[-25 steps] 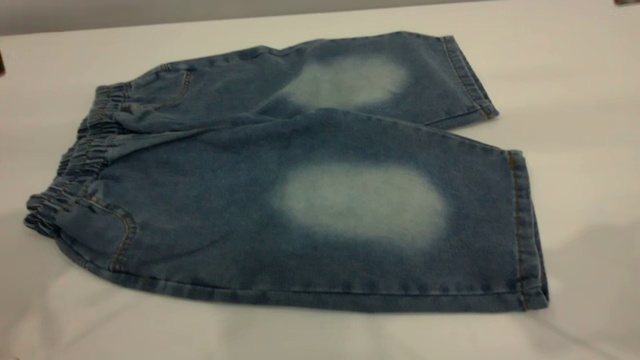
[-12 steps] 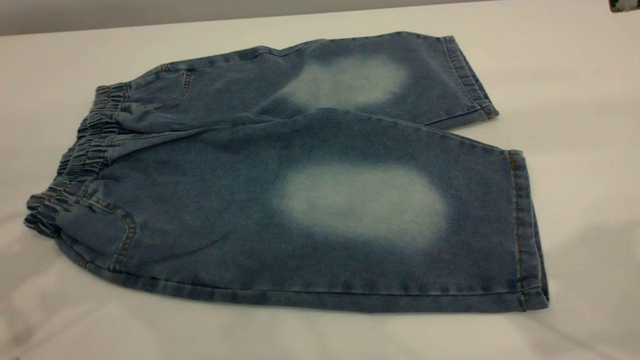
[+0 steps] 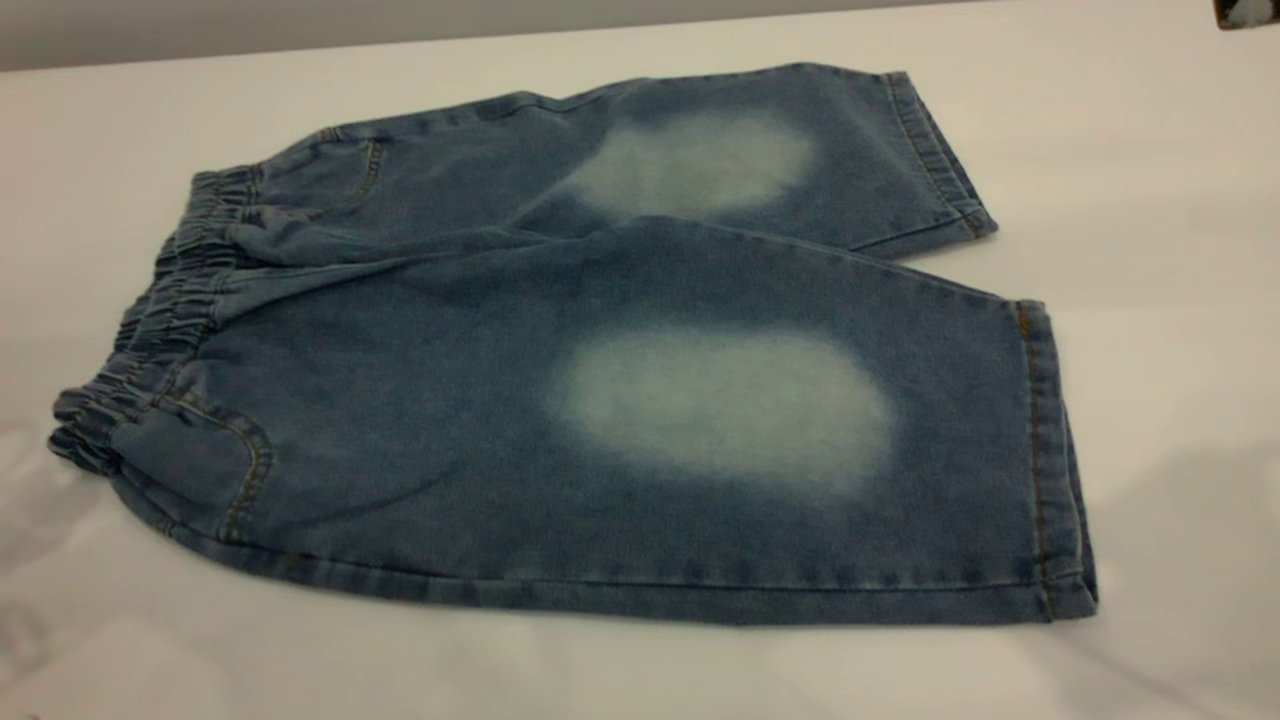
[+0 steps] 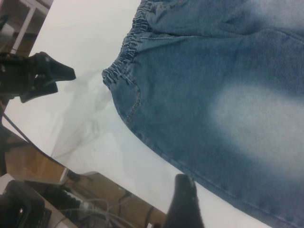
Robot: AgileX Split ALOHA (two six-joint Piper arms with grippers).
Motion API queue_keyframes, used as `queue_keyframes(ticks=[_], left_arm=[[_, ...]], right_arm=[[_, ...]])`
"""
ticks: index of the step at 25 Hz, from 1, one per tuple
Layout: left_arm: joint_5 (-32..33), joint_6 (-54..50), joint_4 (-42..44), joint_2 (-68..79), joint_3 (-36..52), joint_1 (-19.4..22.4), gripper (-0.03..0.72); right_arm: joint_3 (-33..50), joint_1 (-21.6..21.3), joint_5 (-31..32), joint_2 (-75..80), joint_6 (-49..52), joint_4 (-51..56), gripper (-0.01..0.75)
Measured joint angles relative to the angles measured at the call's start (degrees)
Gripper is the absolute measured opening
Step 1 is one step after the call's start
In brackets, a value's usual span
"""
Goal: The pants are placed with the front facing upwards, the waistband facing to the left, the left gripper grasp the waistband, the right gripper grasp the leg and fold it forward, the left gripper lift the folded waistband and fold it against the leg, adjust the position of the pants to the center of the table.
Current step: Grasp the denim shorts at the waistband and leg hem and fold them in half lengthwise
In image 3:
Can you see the worn right gripper finger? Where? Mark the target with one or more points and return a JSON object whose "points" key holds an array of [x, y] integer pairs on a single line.
{"points": [[1250, 12]]}

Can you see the blue denim shorts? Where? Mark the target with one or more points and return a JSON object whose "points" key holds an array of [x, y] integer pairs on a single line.
{"points": [[450, 400]]}

